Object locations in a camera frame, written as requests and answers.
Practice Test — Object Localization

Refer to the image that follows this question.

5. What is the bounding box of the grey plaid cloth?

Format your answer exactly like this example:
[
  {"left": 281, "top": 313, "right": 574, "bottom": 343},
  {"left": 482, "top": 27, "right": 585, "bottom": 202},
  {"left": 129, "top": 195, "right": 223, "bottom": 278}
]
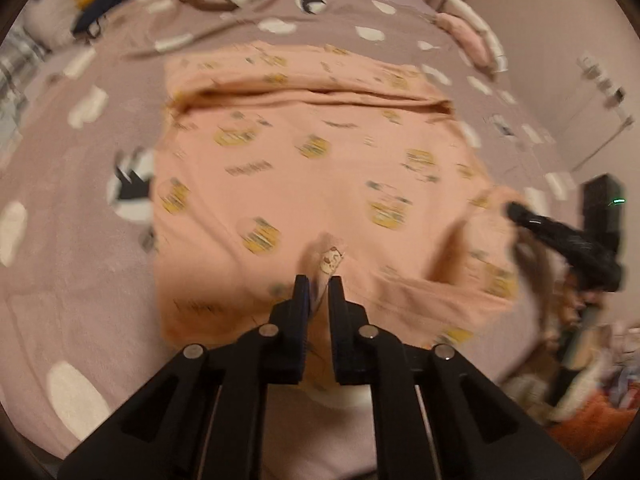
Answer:
[{"left": 0, "top": 27, "right": 46, "bottom": 126}]

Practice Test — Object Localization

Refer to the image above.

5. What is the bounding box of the black wall cable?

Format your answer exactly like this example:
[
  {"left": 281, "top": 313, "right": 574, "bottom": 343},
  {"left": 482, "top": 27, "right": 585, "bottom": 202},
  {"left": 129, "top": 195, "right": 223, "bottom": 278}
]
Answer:
[{"left": 570, "top": 116, "right": 633, "bottom": 172}]

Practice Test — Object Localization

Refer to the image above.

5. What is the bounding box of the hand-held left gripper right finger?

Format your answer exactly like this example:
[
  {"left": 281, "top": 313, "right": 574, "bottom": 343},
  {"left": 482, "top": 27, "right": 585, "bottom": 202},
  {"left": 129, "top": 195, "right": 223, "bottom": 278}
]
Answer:
[{"left": 327, "top": 276, "right": 583, "bottom": 480}]

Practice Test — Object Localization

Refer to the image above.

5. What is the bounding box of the pink folded cloth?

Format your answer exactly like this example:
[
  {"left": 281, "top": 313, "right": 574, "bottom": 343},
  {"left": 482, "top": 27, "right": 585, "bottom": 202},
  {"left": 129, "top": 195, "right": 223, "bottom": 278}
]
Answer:
[{"left": 435, "top": 10, "right": 493, "bottom": 68}]

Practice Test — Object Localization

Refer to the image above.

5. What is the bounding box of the brown polka dot blanket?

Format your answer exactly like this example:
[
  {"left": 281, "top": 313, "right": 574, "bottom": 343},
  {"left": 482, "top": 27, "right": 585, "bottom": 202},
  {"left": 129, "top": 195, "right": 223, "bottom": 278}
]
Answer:
[{"left": 0, "top": 0, "right": 571, "bottom": 476}]

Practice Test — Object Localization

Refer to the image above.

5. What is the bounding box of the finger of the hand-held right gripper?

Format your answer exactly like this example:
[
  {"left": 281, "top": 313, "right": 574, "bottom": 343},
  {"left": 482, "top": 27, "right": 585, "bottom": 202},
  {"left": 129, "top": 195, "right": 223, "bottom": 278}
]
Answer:
[{"left": 507, "top": 201, "right": 588, "bottom": 266}]

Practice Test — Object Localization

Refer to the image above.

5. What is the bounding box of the white wall socket strip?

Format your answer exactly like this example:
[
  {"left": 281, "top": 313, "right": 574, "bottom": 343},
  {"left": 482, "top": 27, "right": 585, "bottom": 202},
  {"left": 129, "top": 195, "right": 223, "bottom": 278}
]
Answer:
[{"left": 577, "top": 55, "right": 633, "bottom": 121}]

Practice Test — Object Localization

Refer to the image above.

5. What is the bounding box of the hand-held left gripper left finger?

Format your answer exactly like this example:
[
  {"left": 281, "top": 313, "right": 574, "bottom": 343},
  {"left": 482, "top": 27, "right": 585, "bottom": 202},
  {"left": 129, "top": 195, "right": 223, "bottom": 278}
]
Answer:
[{"left": 57, "top": 274, "right": 312, "bottom": 480}]

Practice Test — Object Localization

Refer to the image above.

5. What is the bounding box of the orange cartoon print shirt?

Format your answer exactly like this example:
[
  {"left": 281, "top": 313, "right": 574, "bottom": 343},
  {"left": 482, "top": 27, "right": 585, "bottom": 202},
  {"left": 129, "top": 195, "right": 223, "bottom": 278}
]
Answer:
[{"left": 152, "top": 40, "right": 526, "bottom": 356}]

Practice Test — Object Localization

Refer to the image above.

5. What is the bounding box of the white folded cloth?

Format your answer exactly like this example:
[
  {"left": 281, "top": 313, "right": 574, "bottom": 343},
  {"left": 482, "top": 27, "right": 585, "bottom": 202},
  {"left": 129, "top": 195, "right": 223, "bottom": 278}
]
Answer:
[{"left": 444, "top": 0, "right": 508, "bottom": 72}]

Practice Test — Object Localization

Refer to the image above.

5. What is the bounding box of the orange fuzzy cloth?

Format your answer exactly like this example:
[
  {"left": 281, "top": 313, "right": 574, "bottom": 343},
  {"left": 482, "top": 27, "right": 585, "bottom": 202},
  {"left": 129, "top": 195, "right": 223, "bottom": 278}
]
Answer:
[{"left": 547, "top": 395, "right": 640, "bottom": 456}]

